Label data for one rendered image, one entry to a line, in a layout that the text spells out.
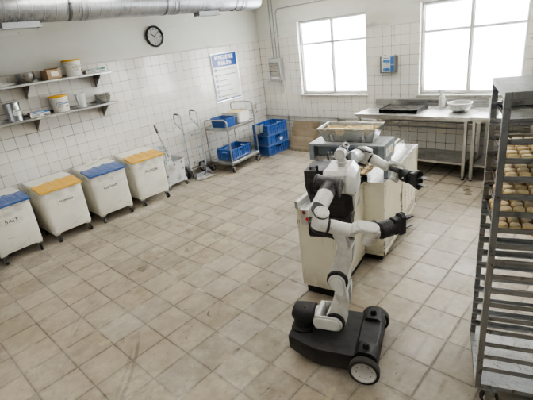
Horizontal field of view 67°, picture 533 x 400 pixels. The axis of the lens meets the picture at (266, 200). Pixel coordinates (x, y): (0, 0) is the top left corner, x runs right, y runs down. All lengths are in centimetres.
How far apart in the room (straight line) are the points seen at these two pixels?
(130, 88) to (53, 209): 226
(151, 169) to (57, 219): 148
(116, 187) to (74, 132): 102
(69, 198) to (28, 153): 87
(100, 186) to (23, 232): 109
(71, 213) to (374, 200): 390
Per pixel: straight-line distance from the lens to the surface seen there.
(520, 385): 292
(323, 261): 344
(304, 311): 296
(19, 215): 565
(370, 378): 289
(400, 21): 694
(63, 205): 579
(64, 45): 645
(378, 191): 375
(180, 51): 736
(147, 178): 626
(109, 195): 602
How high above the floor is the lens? 216
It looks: 22 degrees down
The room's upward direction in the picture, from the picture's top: 7 degrees counter-clockwise
